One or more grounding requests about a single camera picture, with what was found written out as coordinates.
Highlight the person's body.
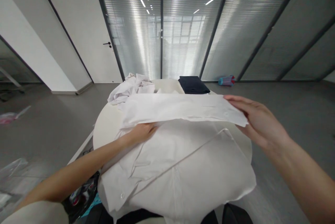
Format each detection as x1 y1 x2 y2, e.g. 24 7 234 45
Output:
83 202 253 224

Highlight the blue and pink basket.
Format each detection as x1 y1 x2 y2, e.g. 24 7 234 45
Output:
217 75 236 87

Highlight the person's right hand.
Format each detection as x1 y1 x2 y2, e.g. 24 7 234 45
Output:
223 95 291 152

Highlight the glass partition with blinds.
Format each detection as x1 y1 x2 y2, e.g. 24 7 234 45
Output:
91 0 335 82

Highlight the white round table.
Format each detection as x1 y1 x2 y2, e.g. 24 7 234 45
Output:
67 78 254 167

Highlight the clear plastic bag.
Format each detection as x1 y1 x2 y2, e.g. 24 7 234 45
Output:
0 158 44 210

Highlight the pink plastic bag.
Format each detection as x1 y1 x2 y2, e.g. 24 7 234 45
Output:
0 105 32 125

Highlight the person's left hand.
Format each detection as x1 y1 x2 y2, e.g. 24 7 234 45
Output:
122 123 159 148

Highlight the crumpled white garment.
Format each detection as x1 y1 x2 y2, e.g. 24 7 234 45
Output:
107 73 158 112

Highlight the white door with black handle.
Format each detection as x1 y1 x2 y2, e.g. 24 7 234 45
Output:
33 0 124 84

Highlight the white button shirt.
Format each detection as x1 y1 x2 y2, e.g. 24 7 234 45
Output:
98 93 258 224

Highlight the black patterned bag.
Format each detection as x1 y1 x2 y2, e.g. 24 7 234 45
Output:
62 171 105 223

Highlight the folded dark navy garment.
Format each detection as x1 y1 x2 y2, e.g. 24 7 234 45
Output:
178 76 211 95

